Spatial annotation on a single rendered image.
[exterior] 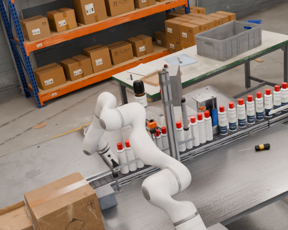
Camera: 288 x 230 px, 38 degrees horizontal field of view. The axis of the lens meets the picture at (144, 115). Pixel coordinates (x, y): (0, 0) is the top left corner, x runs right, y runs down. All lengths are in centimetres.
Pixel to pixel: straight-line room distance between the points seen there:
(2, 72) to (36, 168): 382
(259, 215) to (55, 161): 150
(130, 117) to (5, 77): 484
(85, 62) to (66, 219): 436
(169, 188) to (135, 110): 42
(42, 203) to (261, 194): 115
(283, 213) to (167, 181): 156
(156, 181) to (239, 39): 284
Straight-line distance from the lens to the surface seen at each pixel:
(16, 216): 261
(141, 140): 191
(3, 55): 663
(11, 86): 676
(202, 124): 271
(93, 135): 229
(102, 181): 258
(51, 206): 208
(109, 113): 196
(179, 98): 236
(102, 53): 634
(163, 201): 181
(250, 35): 455
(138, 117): 198
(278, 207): 329
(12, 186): 289
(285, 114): 309
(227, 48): 433
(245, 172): 258
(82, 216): 213
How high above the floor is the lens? 233
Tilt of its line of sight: 26 degrees down
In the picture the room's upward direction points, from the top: 10 degrees counter-clockwise
